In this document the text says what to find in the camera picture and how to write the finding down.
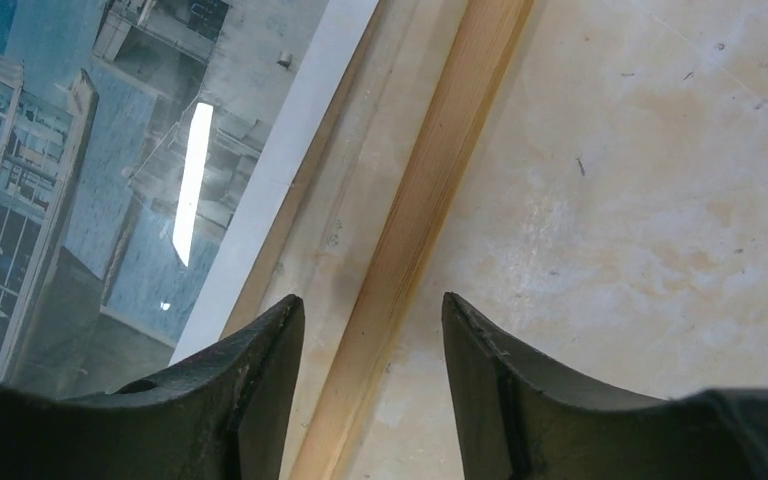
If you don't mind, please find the brown cardboard backing board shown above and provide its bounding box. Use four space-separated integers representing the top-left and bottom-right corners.
188 1 388 343

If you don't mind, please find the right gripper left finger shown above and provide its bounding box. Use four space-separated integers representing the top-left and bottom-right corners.
0 295 305 479

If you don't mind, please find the building photo print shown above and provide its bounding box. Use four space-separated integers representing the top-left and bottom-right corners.
0 1 381 398

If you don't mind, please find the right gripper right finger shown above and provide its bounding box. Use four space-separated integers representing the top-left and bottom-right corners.
442 292 768 479

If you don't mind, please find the yellow wooden picture frame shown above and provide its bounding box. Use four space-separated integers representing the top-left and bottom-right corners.
289 1 533 479

